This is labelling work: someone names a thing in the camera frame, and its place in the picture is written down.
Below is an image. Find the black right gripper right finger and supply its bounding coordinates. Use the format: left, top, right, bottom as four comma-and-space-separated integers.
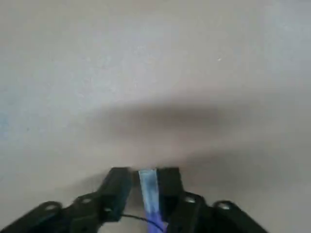
157, 166, 273, 233

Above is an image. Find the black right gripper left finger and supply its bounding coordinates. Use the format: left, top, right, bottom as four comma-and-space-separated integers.
0, 166, 134, 233

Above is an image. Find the purple marker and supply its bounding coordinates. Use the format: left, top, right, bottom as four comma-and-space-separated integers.
138, 168, 170, 233

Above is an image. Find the thin black wire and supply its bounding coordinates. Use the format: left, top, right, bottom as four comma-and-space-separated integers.
121, 214, 168, 232

